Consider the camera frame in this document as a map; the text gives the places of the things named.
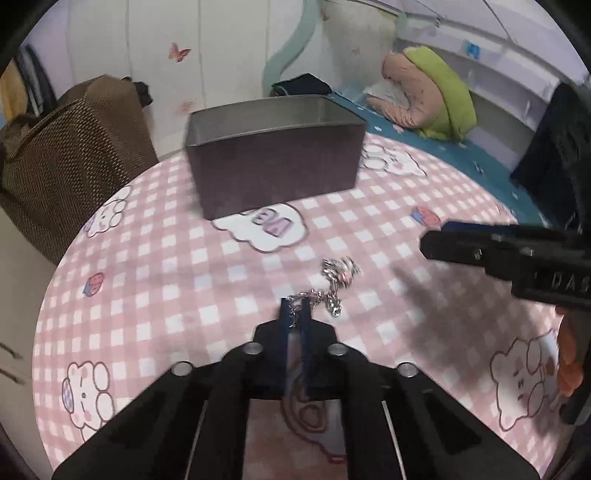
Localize black bag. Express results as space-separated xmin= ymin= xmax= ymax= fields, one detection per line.
xmin=131 ymin=80 xmax=154 ymax=108

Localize yellow hanging coat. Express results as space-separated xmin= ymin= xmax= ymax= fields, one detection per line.
xmin=0 ymin=69 xmax=26 ymax=124

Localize folded dark clothes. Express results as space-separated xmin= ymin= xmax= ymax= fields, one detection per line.
xmin=270 ymin=73 xmax=333 ymax=97

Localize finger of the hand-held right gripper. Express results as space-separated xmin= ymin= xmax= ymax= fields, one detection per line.
xmin=419 ymin=229 xmax=498 ymax=274
xmin=441 ymin=220 xmax=519 ymax=235

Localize pale green wardrobe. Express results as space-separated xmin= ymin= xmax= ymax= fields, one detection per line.
xmin=65 ymin=0 xmax=296 ymax=158

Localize person's right hand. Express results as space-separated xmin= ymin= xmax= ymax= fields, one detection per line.
xmin=556 ymin=315 xmax=587 ymax=398

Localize pink plush pillow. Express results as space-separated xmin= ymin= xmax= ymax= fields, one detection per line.
xmin=381 ymin=52 xmax=446 ymax=130

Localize green blanket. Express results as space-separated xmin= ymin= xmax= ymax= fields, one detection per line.
xmin=404 ymin=45 xmax=477 ymax=141

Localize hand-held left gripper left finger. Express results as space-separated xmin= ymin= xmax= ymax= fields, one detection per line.
xmin=51 ymin=298 xmax=294 ymax=480

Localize dark hanging jacket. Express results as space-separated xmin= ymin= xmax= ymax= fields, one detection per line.
xmin=510 ymin=80 xmax=591 ymax=232

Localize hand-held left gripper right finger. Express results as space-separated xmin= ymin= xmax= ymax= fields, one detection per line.
xmin=297 ymin=298 xmax=541 ymax=480

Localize white pillow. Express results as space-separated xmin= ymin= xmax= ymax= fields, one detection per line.
xmin=365 ymin=82 xmax=409 ymax=109

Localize mint green bunk bed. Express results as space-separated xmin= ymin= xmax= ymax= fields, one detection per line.
xmin=262 ymin=0 xmax=591 ymax=222

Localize dark hanging coats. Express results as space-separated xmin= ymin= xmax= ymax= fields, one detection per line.
xmin=18 ymin=44 xmax=58 ymax=114

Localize grey storage box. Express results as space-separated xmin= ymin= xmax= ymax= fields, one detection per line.
xmin=184 ymin=95 xmax=369 ymax=221

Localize pink checked bear tablecloth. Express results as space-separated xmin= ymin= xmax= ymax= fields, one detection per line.
xmin=31 ymin=131 xmax=578 ymax=480

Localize silver chain pink charm bracelet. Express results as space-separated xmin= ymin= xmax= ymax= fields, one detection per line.
xmin=283 ymin=257 xmax=363 ymax=319

